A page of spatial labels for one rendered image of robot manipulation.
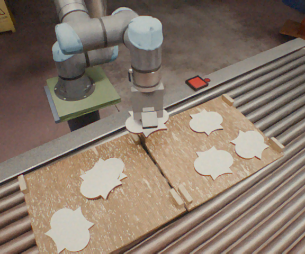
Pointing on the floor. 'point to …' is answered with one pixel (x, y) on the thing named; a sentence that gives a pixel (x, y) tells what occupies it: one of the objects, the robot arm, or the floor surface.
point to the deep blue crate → (303, 5)
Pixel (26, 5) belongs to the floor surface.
